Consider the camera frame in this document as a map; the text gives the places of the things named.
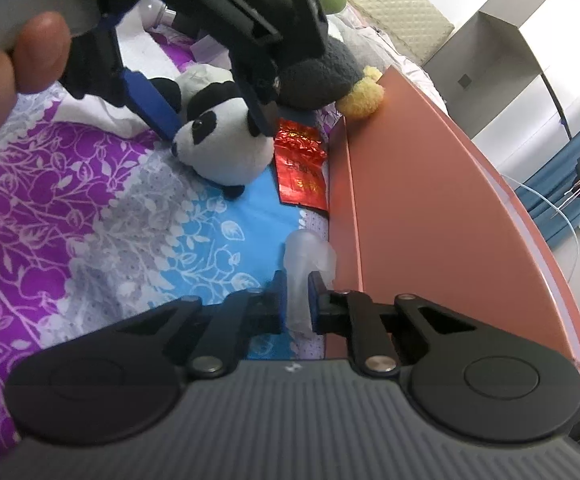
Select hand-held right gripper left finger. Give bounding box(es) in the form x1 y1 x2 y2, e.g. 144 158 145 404
115 270 289 378

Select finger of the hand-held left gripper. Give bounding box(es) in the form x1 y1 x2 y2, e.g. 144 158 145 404
112 65 184 144
229 57 283 139

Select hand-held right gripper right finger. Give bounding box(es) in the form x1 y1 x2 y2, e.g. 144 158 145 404
308 270 475 378

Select frosted translucent plastic piece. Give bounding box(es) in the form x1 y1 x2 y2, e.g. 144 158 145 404
284 232 338 333

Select panda plush toy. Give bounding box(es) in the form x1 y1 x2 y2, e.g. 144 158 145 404
147 62 277 201

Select red foil packet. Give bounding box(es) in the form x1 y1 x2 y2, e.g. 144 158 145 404
273 119 329 212

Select orange cardboard box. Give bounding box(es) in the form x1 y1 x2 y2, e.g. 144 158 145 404
327 65 580 383

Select person's left hand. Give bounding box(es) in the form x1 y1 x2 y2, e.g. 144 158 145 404
0 12 72 139

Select grey penguin plush toy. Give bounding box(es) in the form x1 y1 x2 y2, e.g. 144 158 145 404
275 35 385 118

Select white spray can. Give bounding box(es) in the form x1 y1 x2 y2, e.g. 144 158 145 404
142 0 178 28

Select purple floral striped bedsheet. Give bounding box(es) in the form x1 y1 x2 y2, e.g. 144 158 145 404
0 25 351 466

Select light grey duvet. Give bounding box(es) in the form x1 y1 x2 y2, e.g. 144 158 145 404
330 2 445 111

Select cream quilted headboard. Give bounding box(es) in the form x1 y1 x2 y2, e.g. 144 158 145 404
310 0 455 66

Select grey and white cabinet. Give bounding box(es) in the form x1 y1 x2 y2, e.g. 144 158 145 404
422 0 580 176

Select blue curtain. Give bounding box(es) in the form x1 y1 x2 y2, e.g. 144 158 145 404
512 120 580 221

